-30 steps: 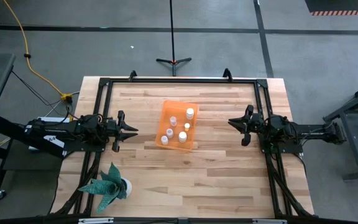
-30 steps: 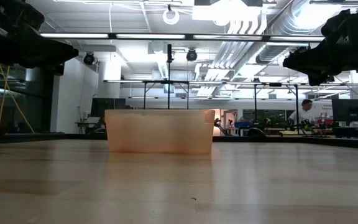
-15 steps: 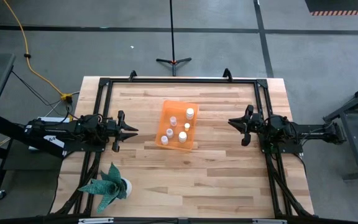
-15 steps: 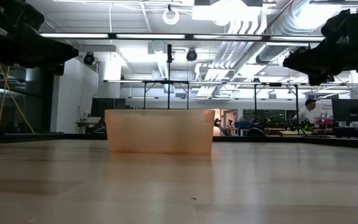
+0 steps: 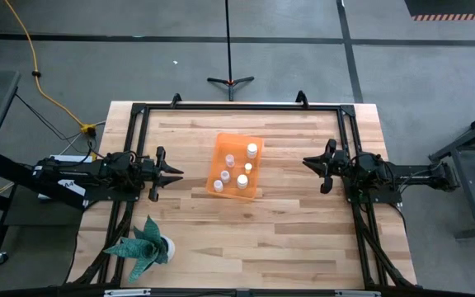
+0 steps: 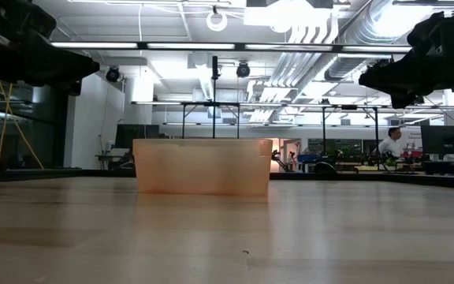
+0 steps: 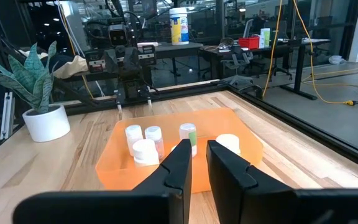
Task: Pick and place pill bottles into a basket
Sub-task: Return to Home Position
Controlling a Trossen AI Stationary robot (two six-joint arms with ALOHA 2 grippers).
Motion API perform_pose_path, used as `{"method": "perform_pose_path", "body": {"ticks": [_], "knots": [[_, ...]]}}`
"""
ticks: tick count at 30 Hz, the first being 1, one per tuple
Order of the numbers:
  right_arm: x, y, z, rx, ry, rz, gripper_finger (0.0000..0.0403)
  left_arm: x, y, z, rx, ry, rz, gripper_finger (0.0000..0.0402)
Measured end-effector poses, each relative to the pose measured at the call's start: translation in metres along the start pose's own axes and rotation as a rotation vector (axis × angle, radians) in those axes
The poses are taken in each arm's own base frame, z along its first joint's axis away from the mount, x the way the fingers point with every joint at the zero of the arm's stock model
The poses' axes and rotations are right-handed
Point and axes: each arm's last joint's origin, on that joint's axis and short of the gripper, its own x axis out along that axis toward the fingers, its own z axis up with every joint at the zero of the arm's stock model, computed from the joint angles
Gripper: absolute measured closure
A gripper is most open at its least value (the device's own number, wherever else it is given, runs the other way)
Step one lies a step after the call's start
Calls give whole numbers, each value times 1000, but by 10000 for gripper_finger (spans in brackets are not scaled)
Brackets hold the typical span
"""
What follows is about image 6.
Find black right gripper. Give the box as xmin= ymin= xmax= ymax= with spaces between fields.
xmin=358 ymin=10 xmax=454 ymax=110

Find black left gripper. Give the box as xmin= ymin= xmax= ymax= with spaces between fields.
xmin=0 ymin=0 xmax=101 ymax=98

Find person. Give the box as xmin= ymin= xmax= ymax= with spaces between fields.
xmin=376 ymin=126 xmax=404 ymax=159

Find black computer monitor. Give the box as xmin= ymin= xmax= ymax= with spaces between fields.
xmin=420 ymin=125 xmax=454 ymax=156
xmin=114 ymin=123 xmax=161 ymax=151

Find black standing desk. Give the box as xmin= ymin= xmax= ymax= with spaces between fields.
xmin=94 ymin=153 xmax=134 ymax=171

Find black vertical pole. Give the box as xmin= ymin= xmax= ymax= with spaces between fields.
xmin=210 ymin=54 xmax=221 ymax=140

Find orange mat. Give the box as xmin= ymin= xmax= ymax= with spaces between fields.
xmin=132 ymin=137 xmax=274 ymax=197

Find black overhead light bar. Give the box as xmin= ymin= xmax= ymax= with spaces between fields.
xmin=49 ymin=40 xmax=413 ymax=54

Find black metal rig frame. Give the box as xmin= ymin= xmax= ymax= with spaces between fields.
xmin=320 ymin=104 xmax=381 ymax=159
xmin=180 ymin=100 xmax=241 ymax=140

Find yellow cable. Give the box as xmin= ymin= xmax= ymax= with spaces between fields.
xmin=0 ymin=80 xmax=14 ymax=162
xmin=0 ymin=80 xmax=46 ymax=170

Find black table frame rail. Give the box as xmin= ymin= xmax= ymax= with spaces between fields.
xmin=0 ymin=167 xmax=454 ymax=191

